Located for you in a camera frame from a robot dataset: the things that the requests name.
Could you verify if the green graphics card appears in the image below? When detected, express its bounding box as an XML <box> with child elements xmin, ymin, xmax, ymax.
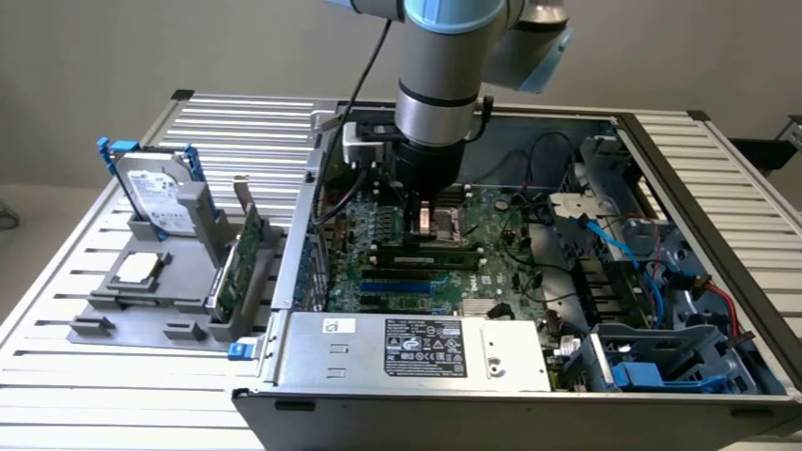
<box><xmin>204</xmin><ymin>175</ymin><xmax>266</xmax><ymax>326</ymax></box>

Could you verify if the black looped wire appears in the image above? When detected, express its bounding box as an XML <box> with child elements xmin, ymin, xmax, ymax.
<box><xmin>499</xmin><ymin>131</ymin><xmax>577</xmax><ymax>222</ymax></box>

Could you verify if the grey parts rack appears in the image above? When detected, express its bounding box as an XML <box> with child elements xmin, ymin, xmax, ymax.
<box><xmin>65</xmin><ymin>181</ymin><xmax>288</xmax><ymax>353</ymax></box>

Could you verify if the silver CPU chip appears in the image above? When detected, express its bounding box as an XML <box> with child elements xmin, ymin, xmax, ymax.
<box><xmin>116</xmin><ymin>252</ymin><xmax>170</xmax><ymax>284</ymax></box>

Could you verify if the blue SATA wire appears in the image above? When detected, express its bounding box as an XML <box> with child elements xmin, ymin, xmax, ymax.
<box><xmin>577</xmin><ymin>211</ymin><xmax>669</xmax><ymax>322</ymax></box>

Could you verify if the green RAM stick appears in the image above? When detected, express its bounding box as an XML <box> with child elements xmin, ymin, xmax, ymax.
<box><xmin>374</xmin><ymin>250</ymin><xmax>484</xmax><ymax>272</ymax></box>

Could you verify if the blue drive caddy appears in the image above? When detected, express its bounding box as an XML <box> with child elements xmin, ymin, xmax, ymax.
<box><xmin>586</xmin><ymin>321</ymin><xmax>754</xmax><ymax>394</ymax></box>

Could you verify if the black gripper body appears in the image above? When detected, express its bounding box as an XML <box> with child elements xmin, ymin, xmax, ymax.
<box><xmin>392</xmin><ymin>137</ymin><xmax>467</xmax><ymax>209</ymax></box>

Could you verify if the blue plastic case latch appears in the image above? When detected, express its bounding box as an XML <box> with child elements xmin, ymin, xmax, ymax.
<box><xmin>227</xmin><ymin>338</ymin><xmax>258</xmax><ymax>363</ymax></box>

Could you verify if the silver power supply unit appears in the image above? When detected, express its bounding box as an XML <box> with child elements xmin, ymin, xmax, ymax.
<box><xmin>260</xmin><ymin>311</ymin><xmax>554</xmax><ymax>394</ymax></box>

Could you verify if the blue disk bay latch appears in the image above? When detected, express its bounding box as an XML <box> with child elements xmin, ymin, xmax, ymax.
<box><xmin>607</xmin><ymin>360</ymin><xmax>667</xmax><ymax>394</ymax></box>

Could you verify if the green motherboard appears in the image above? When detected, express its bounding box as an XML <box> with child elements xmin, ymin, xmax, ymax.
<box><xmin>304</xmin><ymin>177</ymin><xmax>555</xmax><ymax>321</ymax></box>

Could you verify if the blue expansion slot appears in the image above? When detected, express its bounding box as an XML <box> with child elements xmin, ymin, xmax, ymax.
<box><xmin>359</xmin><ymin>280</ymin><xmax>435</xmax><ymax>293</ymax></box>

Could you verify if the red SATA wire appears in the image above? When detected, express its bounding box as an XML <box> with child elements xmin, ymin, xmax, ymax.
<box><xmin>702</xmin><ymin>279</ymin><xmax>754</xmax><ymax>340</ymax></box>

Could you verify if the silver chipset heat sink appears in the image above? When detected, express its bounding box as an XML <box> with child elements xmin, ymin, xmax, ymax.
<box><xmin>460</xmin><ymin>299</ymin><xmax>498</xmax><ymax>319</ymax></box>

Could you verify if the open grey PC case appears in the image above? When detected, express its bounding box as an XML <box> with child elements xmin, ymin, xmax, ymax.
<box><xmin>231</xmin><ymin>100</ymin><xmax>802</xmax><ymax>451</ymax></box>

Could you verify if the CPU socket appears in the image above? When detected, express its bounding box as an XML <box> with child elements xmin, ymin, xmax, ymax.
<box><xmin>430</xmin><ymin>205</ymin><xmax>470</xmax><ymax>241</ymax></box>

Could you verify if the black background equipment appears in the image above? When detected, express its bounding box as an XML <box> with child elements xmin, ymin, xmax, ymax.
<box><xmin>725</xmin><ymin>114</ymin><xmax>802</xmax><ymax>178</ymax></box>

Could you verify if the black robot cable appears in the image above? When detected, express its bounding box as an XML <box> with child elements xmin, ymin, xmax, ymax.
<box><xmin>311</xmin><ymin>18</ymin><xmax>395</xmax><ymax>227</ymax></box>

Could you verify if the blue disk bracket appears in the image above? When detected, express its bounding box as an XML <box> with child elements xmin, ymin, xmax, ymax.
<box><xmin>95</xmin><ymin>136</ymin><xmax>219</xmax><ymax>239</ymax></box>

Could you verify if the silver hard disk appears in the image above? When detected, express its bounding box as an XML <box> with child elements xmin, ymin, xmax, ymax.
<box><xmin>113</xmin><ymin>149</ymin><xmax>196</xmax><ymax>237</ymax></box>

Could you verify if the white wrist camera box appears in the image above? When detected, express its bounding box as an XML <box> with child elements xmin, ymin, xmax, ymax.
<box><xmin>342</xmin><ymin>120</ymin><xmax>403</xmax><ymax>163</ymax></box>

